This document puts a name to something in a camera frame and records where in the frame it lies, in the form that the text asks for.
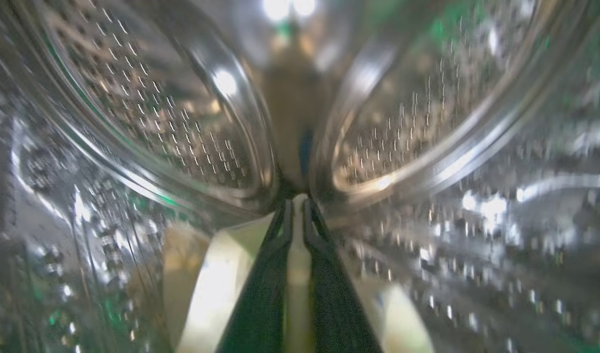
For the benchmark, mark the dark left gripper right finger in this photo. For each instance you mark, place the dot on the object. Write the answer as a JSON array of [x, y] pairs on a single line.
[[329, 304]]

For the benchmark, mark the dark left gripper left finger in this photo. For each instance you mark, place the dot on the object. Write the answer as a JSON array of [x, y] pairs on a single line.
[[265, 294]]

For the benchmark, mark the pale yellow baby garment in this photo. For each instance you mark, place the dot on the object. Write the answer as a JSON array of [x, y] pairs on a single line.
[[221, 284]]

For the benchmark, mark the pale yellow baby clothes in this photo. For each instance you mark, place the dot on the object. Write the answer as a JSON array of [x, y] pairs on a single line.
[[133, 98]]

